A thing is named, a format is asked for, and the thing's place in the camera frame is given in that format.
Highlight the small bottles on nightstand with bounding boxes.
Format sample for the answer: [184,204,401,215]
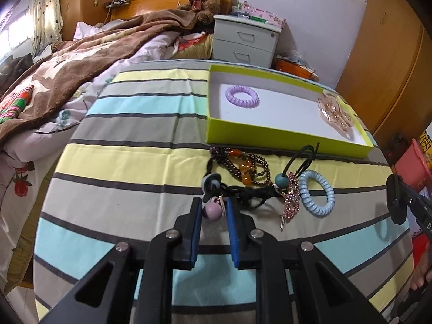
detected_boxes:
[231,0,252,17]

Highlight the red bag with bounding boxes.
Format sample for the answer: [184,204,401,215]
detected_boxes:
[412,229,429,271]

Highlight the teal bead hair tie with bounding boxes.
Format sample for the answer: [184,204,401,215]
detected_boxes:
[275,143,321,193]

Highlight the wooden headboard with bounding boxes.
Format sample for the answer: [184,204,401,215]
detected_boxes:
[107,0,235,24]

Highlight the pink ball hair tie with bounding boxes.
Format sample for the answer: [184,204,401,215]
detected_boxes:
[201,173,227,223]

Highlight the dark jacket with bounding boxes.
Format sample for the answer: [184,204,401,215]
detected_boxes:
[0,54,34,85]

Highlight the dotted curtain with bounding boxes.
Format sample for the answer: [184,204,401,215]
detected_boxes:
[29,0,65,46]

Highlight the orange container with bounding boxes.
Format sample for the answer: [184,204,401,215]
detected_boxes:
[275,54,318,80]

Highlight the purple spiral hair tie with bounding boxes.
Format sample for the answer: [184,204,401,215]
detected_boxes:
[225,85,260,109]

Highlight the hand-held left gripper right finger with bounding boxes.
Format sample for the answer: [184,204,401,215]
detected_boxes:
[225,196,389,324]

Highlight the pink rhinestone hair clip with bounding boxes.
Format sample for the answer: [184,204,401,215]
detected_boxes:
[279,172,301,233]

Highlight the clear plastic bag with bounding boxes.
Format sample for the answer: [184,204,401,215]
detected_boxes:
[278,51,309,66]

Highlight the person's right hand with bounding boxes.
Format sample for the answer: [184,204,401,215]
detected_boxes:
[410,243,432,291]

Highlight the yellow red pillow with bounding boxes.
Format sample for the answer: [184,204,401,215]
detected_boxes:
[174,32,215,60]

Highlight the pink plastic bucket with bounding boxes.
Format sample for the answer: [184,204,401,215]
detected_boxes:
[395,138,432,190]

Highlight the clear amber hair claw clip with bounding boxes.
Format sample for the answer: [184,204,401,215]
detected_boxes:
[317,91,356,132]

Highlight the pink floral box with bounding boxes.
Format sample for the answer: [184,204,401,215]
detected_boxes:
[250,8,286,28]

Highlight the brown patterned blanket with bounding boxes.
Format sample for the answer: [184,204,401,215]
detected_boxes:
[0,8,203,142]

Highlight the red green plaid cloth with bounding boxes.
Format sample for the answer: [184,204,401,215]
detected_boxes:
[0,86,34,125]

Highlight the yellow white cardboard box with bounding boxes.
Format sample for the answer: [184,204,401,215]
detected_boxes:
[417,130,432,169]

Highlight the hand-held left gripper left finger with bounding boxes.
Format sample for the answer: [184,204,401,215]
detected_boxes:
[39,196,203,324]

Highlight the wide wooden wardrobe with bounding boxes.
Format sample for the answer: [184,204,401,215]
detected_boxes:
[337,0,432,176]

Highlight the grey nightstand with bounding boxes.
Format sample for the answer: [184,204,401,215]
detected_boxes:
[211,14,281,69]

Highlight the green cardboard box tray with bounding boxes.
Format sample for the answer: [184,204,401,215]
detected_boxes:
[206,63,374,158]

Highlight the blue spiral hair tie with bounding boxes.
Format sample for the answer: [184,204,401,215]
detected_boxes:
[299,170,335,218]

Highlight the brown beaded bracelet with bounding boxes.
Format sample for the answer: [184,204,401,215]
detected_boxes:
[209,146,272,187]

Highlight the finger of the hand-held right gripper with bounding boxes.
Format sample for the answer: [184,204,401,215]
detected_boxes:
[386,174,409,225]

